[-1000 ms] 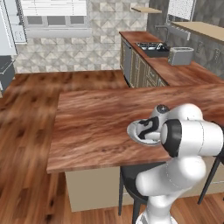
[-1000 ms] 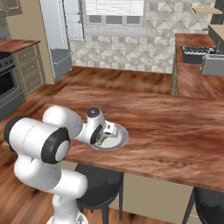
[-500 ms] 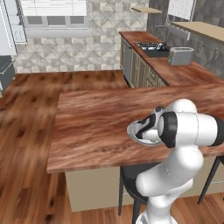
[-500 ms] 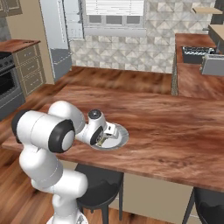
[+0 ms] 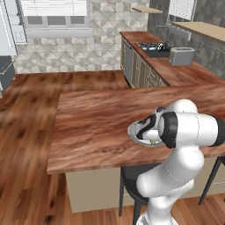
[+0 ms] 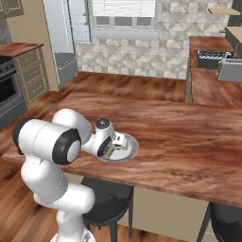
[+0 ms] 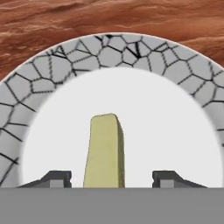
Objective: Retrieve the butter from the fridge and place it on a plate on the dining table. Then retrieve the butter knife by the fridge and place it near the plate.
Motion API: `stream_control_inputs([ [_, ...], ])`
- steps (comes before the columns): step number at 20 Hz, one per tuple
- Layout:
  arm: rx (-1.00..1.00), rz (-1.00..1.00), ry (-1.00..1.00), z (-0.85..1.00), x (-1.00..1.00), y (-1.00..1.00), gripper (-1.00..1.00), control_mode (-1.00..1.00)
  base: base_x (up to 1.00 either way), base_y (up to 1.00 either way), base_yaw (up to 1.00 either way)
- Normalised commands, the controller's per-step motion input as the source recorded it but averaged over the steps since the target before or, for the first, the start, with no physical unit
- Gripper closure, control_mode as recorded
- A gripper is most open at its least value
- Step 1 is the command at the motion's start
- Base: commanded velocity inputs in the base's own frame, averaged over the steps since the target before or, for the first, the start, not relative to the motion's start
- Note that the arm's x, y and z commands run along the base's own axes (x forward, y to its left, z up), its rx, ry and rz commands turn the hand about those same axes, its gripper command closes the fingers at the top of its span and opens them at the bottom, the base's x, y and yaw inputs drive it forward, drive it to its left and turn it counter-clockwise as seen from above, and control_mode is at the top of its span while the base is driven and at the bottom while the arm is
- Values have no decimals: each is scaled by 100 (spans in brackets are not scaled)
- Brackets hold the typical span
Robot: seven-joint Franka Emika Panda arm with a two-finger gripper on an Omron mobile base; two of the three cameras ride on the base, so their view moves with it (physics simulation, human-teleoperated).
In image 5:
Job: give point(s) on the dark grey low appliance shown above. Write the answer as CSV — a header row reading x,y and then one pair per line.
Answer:
x,y
5,71

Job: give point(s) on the grey wall socket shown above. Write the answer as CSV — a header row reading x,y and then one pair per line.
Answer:
x,y
218,55
201,47

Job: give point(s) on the beige island base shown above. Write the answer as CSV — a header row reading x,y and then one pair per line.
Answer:
x,y
93,187

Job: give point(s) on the window with white blinds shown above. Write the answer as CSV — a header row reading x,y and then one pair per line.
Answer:
x,y
55,17

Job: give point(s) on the long wooden wall shelf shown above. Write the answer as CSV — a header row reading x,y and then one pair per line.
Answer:
x,y
205,30

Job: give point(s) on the white tall appliance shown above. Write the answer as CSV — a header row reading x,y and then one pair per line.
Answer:
x,y
6,29

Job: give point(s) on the small wooden wall shelf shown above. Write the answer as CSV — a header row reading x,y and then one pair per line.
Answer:
x,y
146,10

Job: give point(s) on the silver toaster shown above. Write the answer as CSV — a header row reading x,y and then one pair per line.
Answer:
x,y
181,56

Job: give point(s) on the olive base cupboard run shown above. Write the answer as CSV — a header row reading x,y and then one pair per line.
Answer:
x,y
145,73

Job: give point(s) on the grey sink tap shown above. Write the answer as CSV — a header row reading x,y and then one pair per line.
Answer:
x,y
164,28

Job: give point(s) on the white wall cupboard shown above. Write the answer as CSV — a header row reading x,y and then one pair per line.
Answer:
x,y
181,8

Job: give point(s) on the grey dishwasher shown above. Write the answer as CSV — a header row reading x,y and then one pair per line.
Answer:
x,y
126,60

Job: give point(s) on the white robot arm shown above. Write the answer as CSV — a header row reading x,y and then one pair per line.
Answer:
x,y
175,175

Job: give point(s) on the black bar stool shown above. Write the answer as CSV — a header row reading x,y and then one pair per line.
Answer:
x,y
211,177
130,177

